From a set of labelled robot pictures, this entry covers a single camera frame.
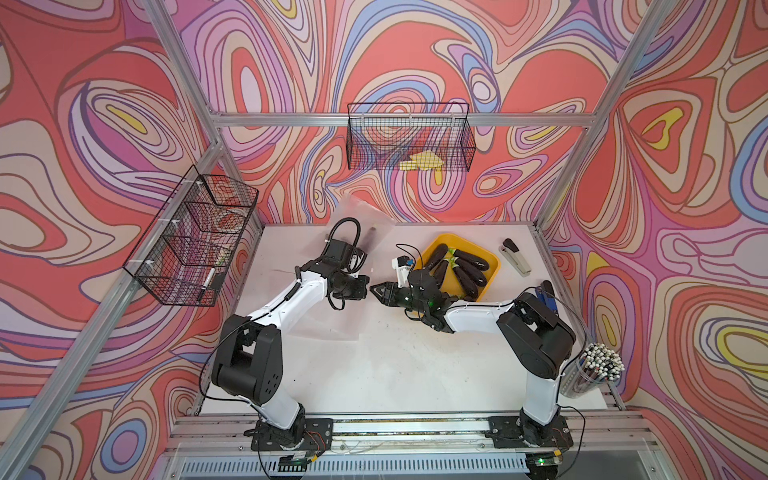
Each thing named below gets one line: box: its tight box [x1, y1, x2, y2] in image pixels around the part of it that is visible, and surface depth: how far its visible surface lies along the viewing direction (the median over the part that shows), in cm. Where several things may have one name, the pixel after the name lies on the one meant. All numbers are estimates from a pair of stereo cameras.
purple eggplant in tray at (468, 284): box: [452, 264, 478, 302], surface depth 101 cm
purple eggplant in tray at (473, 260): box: [448, 248, 490, 271], surface depth 107 cm
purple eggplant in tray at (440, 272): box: [433, 260, 449, 289], surface depth 104 cm
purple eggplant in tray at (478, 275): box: [453, 257, 487, 287], surface depth 104 cm
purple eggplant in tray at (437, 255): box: [427, 243, 449, 271], surface depth 109 cm
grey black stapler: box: [499, 238, 532, 278], surface depth 109 cm
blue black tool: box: [535, 280, 559, 313], surface depth 97 cm
